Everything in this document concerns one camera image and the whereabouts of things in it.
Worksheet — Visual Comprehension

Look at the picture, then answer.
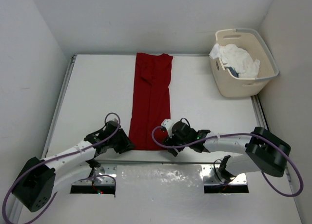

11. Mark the red polo t shirt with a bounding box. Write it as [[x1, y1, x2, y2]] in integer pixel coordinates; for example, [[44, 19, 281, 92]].
[[129, 53, 173, 151]]

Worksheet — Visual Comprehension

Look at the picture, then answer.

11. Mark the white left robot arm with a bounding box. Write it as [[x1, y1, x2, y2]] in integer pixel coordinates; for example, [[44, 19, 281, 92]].
[[11, 121, 135, 212]]

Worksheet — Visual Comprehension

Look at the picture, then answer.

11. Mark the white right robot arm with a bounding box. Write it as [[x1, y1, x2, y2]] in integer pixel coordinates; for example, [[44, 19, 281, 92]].
[[161, 119, 291, 183]]

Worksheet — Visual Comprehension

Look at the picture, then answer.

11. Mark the blue garment in basket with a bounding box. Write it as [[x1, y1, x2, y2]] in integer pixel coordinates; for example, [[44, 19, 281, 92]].
[[225, 67, 239, 78]]

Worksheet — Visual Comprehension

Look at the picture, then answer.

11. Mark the white t shirt in basket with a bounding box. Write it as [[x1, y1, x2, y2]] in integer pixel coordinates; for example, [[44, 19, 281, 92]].
[[209, 43, 260, 79]]

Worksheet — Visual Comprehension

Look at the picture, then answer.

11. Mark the cream plastic laundry basket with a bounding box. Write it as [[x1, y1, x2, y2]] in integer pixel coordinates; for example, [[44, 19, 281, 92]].
[[209, 29, 279, 98]]

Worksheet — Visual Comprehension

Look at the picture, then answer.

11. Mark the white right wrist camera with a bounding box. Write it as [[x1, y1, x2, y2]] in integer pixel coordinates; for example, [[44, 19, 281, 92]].
[[161, 119, 175, 138]]

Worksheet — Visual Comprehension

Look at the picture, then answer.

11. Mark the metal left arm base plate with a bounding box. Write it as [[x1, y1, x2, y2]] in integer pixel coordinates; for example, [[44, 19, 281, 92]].
[[71, 160, 117, 186]]

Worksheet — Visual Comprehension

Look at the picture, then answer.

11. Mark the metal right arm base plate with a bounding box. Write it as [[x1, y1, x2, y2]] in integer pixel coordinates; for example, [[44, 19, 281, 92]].
[[201, 163, 247, 186]]

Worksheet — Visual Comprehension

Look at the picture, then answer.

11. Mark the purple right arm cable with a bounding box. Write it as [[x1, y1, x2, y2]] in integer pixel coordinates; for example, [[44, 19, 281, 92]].
[[152, 126, 304, 198]]

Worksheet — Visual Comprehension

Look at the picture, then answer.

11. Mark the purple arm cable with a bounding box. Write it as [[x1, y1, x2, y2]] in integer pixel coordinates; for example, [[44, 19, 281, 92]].
[[152, 126, 304, 198], [2, 112, 121, 224]]

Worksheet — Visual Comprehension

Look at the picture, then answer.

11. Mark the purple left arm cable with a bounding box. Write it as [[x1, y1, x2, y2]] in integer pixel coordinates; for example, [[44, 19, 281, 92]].
[[2, 112, 121, 224]]

